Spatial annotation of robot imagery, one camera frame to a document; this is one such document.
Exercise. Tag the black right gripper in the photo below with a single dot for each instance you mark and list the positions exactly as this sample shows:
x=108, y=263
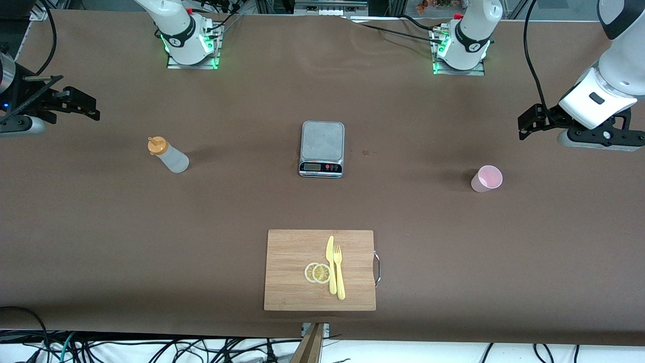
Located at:
x=25, y=94

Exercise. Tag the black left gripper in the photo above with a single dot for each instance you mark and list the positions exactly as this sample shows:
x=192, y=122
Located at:
x=547, y=115

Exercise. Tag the pink plastic cup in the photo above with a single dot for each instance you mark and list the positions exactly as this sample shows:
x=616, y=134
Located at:
x=486, y=179

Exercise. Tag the sauce bottle with orange cap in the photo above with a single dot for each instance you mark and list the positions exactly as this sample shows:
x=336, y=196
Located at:
x=174, y=160

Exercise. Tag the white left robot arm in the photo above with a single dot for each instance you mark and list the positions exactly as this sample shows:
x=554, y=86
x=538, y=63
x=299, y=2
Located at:
x=471, y=30

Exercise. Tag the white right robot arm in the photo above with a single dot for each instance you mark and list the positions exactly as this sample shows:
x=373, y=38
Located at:
x=174, y=25

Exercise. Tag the aluminium table extrusion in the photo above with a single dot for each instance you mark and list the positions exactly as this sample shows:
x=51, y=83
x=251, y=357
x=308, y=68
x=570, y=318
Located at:
x=38, y=14

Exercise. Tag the orange background object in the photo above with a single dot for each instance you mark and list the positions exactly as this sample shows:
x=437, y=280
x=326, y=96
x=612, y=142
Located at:
x=423, y=6

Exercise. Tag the silver digital kitchen scale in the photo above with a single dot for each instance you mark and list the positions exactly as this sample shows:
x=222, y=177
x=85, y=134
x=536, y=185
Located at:
x=322, y=141

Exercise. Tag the grey power strip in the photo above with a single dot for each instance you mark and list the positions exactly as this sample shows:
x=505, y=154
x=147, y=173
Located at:
x=330, y=10

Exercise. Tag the yellow plastic knife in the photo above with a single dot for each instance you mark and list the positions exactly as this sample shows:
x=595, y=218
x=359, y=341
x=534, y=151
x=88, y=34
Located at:
x=330, y=252

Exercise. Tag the yellow plastic fork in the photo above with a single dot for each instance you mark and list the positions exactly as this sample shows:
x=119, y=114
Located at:
x=340, y=287

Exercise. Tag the wooden cutting board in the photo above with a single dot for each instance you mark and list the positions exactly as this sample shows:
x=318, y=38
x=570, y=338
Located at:
x=292, y=252

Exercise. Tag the lemon slice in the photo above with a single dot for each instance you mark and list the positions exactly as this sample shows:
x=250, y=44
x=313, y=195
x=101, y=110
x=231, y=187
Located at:
x=308, y=273
x=321, y=274

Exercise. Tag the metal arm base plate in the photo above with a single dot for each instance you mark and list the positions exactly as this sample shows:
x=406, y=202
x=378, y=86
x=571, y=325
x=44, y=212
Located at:
x=473, y=72
x=191, y=66

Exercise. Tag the aluminium frame post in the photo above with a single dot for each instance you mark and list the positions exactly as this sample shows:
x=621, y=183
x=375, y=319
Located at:
x=398, y=6
x=262, y=6

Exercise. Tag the small metal table bracket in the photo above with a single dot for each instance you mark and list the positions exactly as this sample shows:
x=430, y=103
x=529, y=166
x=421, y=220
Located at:
x=327, y=330

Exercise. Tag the wooden post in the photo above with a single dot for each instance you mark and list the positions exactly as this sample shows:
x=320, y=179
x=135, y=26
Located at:
x=308, y=350

